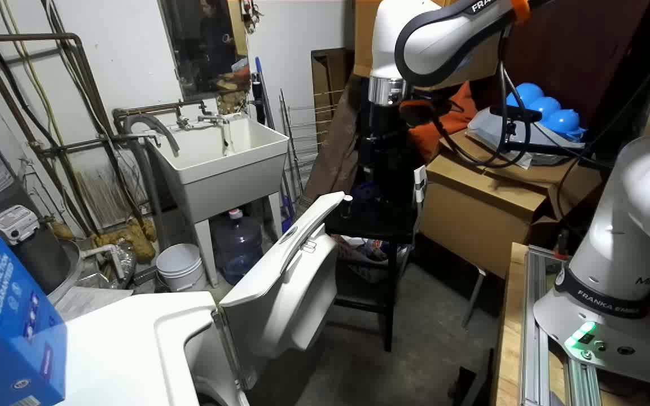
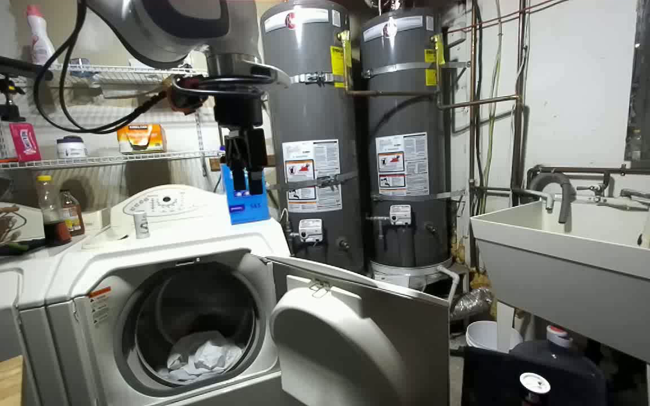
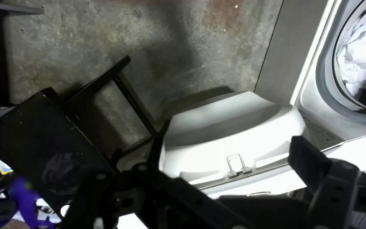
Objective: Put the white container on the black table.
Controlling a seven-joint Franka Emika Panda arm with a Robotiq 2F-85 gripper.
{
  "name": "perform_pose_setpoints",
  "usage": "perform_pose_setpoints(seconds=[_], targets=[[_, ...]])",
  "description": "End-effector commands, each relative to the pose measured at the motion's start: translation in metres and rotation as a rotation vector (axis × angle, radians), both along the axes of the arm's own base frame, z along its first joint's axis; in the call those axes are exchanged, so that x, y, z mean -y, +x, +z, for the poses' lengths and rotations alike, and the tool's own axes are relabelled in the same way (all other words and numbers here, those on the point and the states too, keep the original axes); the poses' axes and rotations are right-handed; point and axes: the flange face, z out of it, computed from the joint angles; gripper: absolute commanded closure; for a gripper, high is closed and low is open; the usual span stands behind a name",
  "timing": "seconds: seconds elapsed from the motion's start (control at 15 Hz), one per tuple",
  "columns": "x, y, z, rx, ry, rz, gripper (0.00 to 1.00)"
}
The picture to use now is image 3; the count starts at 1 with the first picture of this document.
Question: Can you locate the white washer door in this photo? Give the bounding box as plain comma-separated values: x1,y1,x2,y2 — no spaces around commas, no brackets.
156,89,366,201

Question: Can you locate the purple plastic package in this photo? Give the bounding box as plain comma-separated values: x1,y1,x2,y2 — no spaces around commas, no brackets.
0,145,67,229

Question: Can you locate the white front-load washer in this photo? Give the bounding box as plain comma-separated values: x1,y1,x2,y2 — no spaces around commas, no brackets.
290,0,366,148

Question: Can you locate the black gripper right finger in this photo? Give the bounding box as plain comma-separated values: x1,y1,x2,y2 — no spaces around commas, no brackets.
287,134,366,229

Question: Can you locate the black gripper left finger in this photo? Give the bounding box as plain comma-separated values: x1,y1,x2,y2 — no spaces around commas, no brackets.
60,162,254,229

